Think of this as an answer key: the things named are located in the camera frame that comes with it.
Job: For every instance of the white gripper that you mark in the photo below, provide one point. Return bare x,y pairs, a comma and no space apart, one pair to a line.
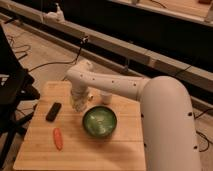
78,102

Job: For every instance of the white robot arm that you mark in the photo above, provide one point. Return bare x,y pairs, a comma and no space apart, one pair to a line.
168,124

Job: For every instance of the green ceramic bowl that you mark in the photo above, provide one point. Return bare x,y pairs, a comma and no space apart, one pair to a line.
99,121

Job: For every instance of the white plastic bottle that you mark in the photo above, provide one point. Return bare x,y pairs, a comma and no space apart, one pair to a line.
90,96

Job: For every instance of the black remote control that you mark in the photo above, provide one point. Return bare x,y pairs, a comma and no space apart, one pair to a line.
52,113

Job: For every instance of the orange carrot toy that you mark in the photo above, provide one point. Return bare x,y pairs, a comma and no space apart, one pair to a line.
57,137

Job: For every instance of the wooden table board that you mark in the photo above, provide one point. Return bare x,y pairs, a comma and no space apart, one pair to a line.
122,151

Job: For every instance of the black office chair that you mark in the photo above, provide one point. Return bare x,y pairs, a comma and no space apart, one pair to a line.
17,87

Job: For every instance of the white object on ledge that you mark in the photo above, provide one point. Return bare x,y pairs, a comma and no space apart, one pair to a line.
58,15

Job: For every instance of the long wooden beam rail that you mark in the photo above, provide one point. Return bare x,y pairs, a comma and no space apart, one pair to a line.
126,30

